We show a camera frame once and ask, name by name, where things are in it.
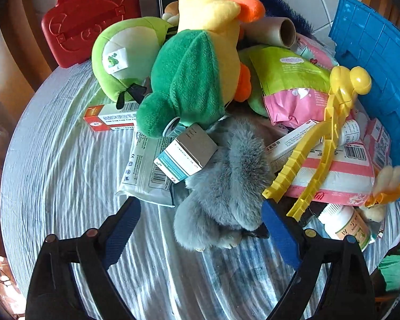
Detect green pink sanitary pad pack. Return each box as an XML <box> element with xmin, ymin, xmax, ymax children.
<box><xmin>238</xmin><ymin>45</ymin><xmax>330</xmax><ymax>128</ymax></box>

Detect small cream orange plush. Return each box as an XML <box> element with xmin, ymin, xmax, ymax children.
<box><xmin>359</xmin><ymin>165</ymin><xmax>400</xmax><ymax>222</ymax></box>

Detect light green plush toy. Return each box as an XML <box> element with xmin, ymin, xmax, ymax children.
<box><xmin>91</xmin><ymin>17</ymin><xmax>177</xmax><ymax>108</ymax></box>

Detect grey furry plush toy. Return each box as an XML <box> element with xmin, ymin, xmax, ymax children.
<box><xmin>173</xmin><ymin>115</ymin><xmax>277</xmax><ymax>251</ymax></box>

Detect yellow plastic snowball tongs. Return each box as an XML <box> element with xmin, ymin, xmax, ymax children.
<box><xmin>262</xmin><ymin>66</ymin><xmax>372</xmax><ymax>221</ymax></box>

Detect red plastic toy suitcase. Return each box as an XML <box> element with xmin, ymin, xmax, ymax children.
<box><xmin>42</xmin><ymin>0</ymin><xmax>141</xmax><ymax>68</ymax></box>

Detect white foil pouch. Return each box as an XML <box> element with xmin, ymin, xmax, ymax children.
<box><xmin>116</xmin><ymin>129</ymin><xmax>174</xmax><ymax>207</ymax></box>

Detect pink white tissue pack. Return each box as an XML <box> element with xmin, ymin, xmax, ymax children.
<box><xmin>266</xmin><ymin>119</ymin><xmax>377</xmax><ymax>207</ymax></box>

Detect grey teal medicine box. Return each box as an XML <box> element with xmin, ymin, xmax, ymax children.
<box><xmin>154</xmin><ymin>123</ymin><xmax>217</xmax><ymax>183</ymax></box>

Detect white medicine bottle beige label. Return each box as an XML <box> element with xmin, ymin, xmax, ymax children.
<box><xmin>318</xmin><ymin>204</ymin><xmax>373</xmax><ymax>251</ymax></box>

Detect yellow green duck plush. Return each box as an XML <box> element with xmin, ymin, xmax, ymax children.
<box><xmin>136</xmin><ymin>0</ymin><xmax>265</xmax><ymax>138</ymax></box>

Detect red white medicine box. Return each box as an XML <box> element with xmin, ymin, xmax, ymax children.
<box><xmin>83</xmin><ymin>101</ymin><xmax>139</xmax><ymax>132</ymax></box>

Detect blue plastic storage crate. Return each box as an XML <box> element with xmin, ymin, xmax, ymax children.
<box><xmin>329</xmin><ymin>0</ymin><xmax>400</xmax><ymax>201</ymax></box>

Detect cardboard tube roll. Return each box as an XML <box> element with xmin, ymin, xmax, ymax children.
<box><xmin>242</xmin><ymin>17</ymin><xmax>296</xmax><ymax>49</ymax></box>

